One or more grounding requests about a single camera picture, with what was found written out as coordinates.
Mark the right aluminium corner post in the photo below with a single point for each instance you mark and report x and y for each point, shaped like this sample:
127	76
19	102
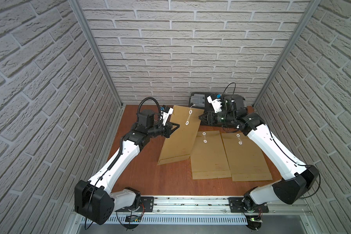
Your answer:
309	12

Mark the black grey plastic toolbox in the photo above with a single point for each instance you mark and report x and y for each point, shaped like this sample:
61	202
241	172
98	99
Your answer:
229	103

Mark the brown kraft file bag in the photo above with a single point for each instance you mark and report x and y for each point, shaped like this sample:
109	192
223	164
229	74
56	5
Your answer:
245	158
208	157
179	145

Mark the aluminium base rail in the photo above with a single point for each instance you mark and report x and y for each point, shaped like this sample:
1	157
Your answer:
203	206

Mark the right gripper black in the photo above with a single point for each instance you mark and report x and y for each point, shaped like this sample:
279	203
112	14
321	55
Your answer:
210	118

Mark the aluminium corner post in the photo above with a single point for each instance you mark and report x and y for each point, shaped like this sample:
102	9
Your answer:
309	12
78	11

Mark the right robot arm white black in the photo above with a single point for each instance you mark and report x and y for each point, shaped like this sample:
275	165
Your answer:
297	176

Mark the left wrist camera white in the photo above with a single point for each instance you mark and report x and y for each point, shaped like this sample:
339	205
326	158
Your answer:
166	112

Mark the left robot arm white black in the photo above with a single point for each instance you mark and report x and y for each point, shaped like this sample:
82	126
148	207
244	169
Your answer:
94	198

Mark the left aluminium corner post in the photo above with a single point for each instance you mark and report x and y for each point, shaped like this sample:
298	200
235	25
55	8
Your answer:
78	11

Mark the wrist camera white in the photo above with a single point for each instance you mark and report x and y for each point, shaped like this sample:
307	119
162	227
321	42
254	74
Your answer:
166	112
217	102

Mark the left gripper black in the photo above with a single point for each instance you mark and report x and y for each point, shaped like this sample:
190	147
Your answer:
167	130

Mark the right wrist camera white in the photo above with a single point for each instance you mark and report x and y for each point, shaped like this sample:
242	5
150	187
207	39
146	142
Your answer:
217	102

